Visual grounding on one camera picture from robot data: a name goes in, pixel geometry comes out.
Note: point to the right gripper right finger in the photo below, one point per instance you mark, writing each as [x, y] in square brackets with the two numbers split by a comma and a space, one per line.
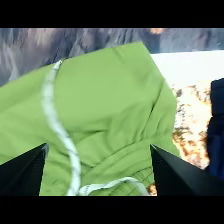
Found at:
[180, 178]

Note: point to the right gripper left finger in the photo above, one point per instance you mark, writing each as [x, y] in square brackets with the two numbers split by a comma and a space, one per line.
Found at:
[23, 176]

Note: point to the dark blue garment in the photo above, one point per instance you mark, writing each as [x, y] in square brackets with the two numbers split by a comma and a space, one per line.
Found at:
[217, 133]

